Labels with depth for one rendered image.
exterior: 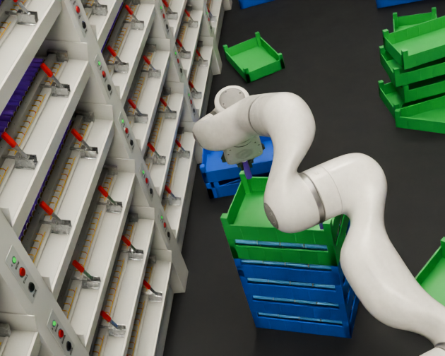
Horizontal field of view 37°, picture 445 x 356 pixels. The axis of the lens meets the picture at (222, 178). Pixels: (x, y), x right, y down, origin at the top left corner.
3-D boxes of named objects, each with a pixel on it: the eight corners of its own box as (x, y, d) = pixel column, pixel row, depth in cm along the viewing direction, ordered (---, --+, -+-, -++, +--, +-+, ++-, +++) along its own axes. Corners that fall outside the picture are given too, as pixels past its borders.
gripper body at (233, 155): (223, 150, 167) (228, 169, 177) (262, 137, 168) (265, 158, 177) (215, 126, 171) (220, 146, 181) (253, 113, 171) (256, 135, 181)
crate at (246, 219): (347, 193, 187) (343, 171, 182) (333, 246, 173) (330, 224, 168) (246, 189, 198) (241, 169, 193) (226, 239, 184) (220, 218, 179)
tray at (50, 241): (114, 133, 185) (111, 91, 176) (54, 306, 139) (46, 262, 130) (42, 126, 186) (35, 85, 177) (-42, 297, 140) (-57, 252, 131)
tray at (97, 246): (135, 184, 197) (134, 147, 188) (87, 359, 151) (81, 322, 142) (68, 178, 198) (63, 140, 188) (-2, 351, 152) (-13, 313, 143)
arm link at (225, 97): (230, 150, 165) (260, 129, 166) (224, 122, 153) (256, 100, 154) (211, 126, 168) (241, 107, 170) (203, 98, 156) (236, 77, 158)
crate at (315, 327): (362, 286, 212) (359, 269, 207) (351, 338, 198) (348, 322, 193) (271, 278, 223) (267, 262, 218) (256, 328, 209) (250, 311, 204)
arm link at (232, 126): (236, 164, 135) (202, 155, 165) (298, 121, 138) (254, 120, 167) (212, 127, 134) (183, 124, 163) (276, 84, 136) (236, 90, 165)
